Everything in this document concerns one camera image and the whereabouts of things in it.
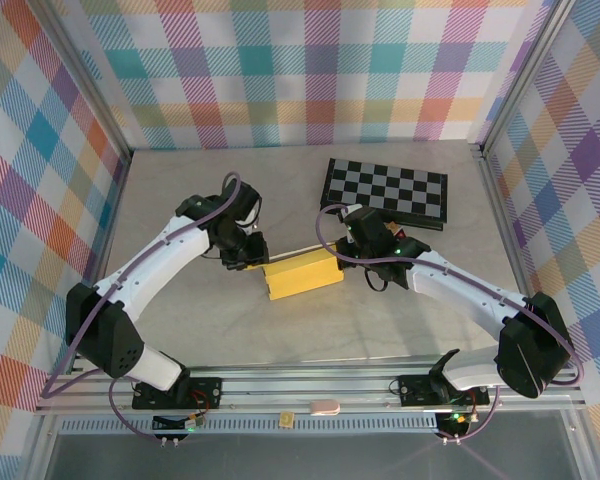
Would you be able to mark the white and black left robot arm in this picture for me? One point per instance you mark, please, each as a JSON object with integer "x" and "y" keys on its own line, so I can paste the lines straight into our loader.
{"x": 155, "y": 260}

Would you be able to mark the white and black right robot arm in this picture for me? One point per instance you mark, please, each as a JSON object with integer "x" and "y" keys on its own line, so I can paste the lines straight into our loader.
{"x": 460, "y": 295}

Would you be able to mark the small tan wooden block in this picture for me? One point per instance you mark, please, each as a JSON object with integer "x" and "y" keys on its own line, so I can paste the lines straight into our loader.
{"x": 392, "y": 228}

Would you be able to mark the black triangle with red mark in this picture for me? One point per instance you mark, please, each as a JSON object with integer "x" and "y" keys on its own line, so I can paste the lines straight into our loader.
{"x": 401, "y": 233}

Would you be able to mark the black and grey checkerboard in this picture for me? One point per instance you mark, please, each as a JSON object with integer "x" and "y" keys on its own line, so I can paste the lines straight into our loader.
{"x": 390, "y": 185}

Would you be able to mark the pink oval eraser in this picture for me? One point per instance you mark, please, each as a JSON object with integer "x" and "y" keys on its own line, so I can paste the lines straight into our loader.
{"x": 325, "y": 407}

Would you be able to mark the small yellow square tag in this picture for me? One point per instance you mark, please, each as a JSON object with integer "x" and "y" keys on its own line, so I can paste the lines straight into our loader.
{"x": 287, "y": 420}

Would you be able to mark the small controller board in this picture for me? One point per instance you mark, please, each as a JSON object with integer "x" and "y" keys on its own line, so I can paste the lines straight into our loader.
{"x": 457, "y": 420}
{"x": 180, "y": 424}

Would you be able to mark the aluminium side rail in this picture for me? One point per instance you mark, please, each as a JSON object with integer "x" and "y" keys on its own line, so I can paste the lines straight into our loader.
{"x": 515, "y": 250}
{"x": 105, "y": 240}

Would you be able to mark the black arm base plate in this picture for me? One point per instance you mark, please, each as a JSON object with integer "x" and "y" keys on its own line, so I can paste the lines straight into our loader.
{"x": 415, "y": 390}
{"x": 205, "y": 392}

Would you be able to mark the aluminium front rail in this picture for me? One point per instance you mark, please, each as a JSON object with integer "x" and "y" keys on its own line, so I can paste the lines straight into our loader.
{"x": 280, "y": 390}

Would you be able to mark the aluminium corner post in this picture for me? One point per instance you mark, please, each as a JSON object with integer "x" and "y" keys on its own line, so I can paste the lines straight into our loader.
{"x": 86, "y": 80}
{"x": 524, "y": 75}

